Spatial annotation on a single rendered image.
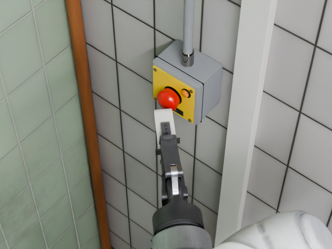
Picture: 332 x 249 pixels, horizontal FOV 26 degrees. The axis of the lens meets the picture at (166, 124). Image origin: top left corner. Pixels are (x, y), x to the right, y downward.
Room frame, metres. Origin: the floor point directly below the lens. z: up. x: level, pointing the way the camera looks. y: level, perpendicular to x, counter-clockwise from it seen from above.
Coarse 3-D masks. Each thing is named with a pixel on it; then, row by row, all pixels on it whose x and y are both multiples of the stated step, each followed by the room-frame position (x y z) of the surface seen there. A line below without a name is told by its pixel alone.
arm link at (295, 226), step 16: (256, 224) 0.44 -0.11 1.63; (272, 224) 0.43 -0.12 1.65; (288, 224) 0.42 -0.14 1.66; (304, 224) 0.42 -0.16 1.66; (320, 224) 0.43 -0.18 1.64; (224, 240) 0.44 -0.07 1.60; (240, 240) 0.41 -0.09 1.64; (256, 240) 0.41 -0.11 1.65; (272, 240) 0.41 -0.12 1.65; (288, 240) 0.40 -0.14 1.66; (304, 240) 0.40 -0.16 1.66; (320, 240) 0.41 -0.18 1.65
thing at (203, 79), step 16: (176, 48) 0.85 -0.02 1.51; (160, 64) 0.82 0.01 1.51; (176, 64) 0.82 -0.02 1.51; (208, 64) 0.82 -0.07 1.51; (160, 80) 0.81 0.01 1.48; (176, 80) 0.79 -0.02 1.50; (192, 80) 0.78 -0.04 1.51; (208, 80) 0.78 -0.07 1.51; (192, 96) 0.77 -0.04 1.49; (208, 96) 0.79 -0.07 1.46; (176, 112) 0.79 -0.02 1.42; (192, 112) 0.77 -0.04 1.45; (208, 112) 0.79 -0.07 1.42
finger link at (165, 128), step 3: (162, 123) 0.72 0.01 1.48; (165, 123) 0.72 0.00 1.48; (168, 123) 0.72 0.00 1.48; (162, 126) 0.71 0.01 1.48; (165, 126) 0.71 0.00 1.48; (168, 126) 0.71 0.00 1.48; (162, 129) 0.70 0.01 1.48; (165, 129) 0.71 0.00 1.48; (168, 129) 0.70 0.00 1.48; (162, 132) 0.70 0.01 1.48; (165, 132) 0.70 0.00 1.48; (168, 132) 0.70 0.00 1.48; (165, 135) 0.68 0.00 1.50; (168, 135) 0.68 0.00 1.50; (171, 135) 0.68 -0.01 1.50; (165, 138) 0.67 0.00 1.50; (168, 138) 0.67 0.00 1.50
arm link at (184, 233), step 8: (160, 232) 0.51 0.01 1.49; (168, 232) 0.50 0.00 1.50; (176, 232) 0.50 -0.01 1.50; (184, 232) 0.50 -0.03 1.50; (192, 232) 0.50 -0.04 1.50; (200, 232) 0.51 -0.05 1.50; (152, 240) 0.50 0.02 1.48; (160, 240) 0.50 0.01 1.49; (168, 240) 0.49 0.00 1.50; (176, 240) 0.49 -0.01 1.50; (184, 240) 0.49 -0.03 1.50; (192, 240) 0.49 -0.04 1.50; (200, 240) 0.49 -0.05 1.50; (208, 240) 0.50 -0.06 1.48; (152, 248) 0.50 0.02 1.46; (160, 248) 0.48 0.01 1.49; (168, 248) 0.48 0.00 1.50; (176, 248) 0.48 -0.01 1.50; (184, 248) 0.48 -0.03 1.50; (192, 248) 0.48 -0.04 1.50; (200, 248) 0.48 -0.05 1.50; (208, 248) 0.49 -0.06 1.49
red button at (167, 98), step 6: (162, 90) 0.79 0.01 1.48; (168, 90) 0.79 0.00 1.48; (162, 96) 0.78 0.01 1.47; (168, 96) 0.77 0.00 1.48; (174, 96) 0.78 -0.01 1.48; (162, 102) 0.77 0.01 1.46; (168, 102) 0.77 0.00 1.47; (174, 102) 0.77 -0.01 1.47; (168, 108) 0.76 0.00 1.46; (174, 108) 0.76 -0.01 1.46
